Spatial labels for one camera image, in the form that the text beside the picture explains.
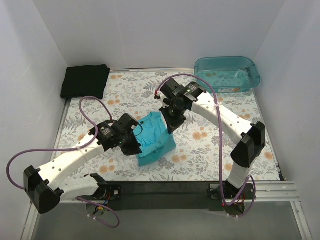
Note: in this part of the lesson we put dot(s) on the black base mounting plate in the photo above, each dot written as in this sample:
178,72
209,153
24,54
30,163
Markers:
161,195

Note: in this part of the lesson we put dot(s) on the floral patterned table mat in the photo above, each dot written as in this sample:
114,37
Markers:
200,155

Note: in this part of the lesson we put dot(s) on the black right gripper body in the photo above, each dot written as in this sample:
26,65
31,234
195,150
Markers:
173,118

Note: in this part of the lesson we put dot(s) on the teal transparent plastic bin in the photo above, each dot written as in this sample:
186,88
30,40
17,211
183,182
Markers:
228,74

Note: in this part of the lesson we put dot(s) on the turquoise t-shirt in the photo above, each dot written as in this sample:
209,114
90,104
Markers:
154,138

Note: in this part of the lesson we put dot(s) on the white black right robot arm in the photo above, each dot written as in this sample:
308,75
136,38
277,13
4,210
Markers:
249,138

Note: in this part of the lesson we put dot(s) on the aluminium frame rail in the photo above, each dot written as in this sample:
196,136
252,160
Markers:
274,213

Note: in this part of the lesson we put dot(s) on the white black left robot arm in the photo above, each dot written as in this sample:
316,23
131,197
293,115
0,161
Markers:
47,185

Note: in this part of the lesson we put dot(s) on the folded black t-shirt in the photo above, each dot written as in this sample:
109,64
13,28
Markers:
86,80

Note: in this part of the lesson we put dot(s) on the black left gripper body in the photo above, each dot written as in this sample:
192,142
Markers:
130,144

